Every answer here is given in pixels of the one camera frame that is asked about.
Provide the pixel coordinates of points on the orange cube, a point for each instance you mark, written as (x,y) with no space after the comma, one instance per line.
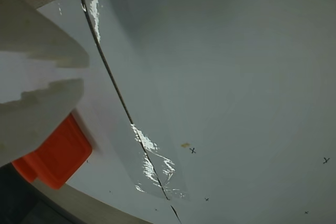
(60,155)

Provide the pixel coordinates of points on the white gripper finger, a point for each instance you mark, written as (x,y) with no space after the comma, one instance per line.
(39,35)
(34,119)

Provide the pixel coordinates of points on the large white paper sheet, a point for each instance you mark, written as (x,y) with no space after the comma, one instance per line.
(223,77)

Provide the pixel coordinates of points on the clear tape strip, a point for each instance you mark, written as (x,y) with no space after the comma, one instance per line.
(95,14)
(157,166)

